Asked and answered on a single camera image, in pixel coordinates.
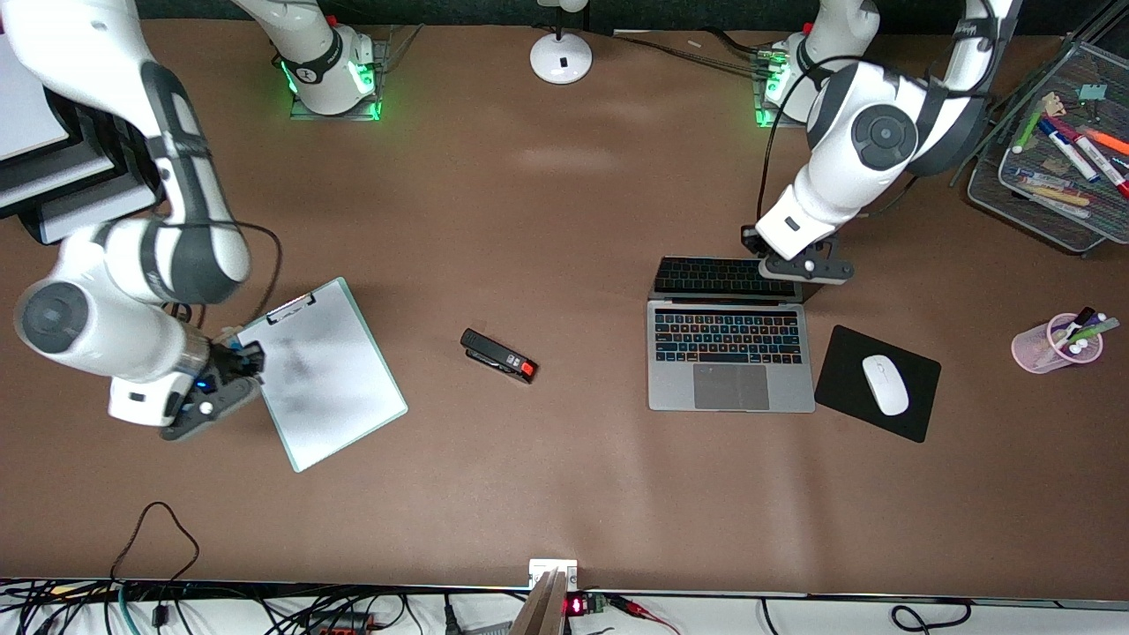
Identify tangled black cables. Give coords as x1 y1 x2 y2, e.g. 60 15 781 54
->
0 580 530 635

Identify white round stand base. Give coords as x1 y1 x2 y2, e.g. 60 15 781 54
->
529 0 594 86

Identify light green clipboard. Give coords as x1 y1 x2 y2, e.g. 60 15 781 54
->
236 276 409 474

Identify silver laptop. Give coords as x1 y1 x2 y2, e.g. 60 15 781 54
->
647 256 850 414

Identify black looped cable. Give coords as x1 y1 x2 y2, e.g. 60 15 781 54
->
109 501 200 585

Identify white paper sheet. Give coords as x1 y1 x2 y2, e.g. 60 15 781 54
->
243 287 403 468

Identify black stapler with red end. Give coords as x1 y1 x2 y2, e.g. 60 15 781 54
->
460 328 537 385

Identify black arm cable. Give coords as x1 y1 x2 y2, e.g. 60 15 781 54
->
163 220 284 332
757 53 1002 232

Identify white mounting bracket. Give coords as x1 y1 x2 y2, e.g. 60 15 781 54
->
528 558 579 592

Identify green marker with white tip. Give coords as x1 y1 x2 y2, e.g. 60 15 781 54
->
1063 317 1121 347

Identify black stacked file tray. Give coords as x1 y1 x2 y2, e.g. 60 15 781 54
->
0 35 166 246

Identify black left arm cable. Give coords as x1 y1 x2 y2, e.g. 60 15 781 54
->
757 53 1002 232

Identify pink translucent pen cup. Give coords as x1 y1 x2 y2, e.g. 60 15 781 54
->
1012 313 1103 375

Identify grey camera stand post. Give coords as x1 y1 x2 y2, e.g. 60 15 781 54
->
510 569 571 635

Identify black cable bundle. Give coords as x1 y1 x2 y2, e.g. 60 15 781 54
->
613 29 779 76

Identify white computer mouse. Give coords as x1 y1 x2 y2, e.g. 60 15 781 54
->
861 355 910 417

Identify red wires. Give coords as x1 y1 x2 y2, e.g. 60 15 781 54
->
607 594 682 635

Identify white marker with red cap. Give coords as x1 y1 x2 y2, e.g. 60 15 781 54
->
1071 132 1129 200

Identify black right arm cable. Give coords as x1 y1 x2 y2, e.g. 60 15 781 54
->
163 220 284 332

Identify black mesh desk organizer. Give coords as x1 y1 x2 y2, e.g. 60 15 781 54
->
948 34 1129 258

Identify black purple marker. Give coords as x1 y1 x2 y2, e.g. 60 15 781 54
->
1054 306 1097 340

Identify black mouse pad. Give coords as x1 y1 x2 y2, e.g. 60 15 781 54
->
813 325 943 444

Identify black coiled cable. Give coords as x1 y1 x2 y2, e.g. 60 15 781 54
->
759 598 976 635

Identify white marker with blue cap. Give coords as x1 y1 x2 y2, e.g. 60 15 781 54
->
1038 118 1101 183

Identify orange highlighter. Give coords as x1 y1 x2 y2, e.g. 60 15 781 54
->
1076 125 1129 158

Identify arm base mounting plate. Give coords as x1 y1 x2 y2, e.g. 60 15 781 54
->
754 53 821 131
289 25 424 122

